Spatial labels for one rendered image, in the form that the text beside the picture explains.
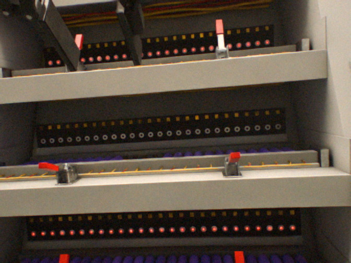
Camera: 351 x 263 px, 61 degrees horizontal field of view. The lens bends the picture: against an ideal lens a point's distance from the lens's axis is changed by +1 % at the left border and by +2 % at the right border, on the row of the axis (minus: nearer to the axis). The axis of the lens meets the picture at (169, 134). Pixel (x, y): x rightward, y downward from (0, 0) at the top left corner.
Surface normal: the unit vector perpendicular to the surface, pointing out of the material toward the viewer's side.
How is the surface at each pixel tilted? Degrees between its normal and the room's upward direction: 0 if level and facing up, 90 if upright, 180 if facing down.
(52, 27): 90
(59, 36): 90
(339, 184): 112
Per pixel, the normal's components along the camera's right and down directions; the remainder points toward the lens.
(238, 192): -0.11, 0.11
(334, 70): -0.13, -0.27
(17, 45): 0.99, -0.06
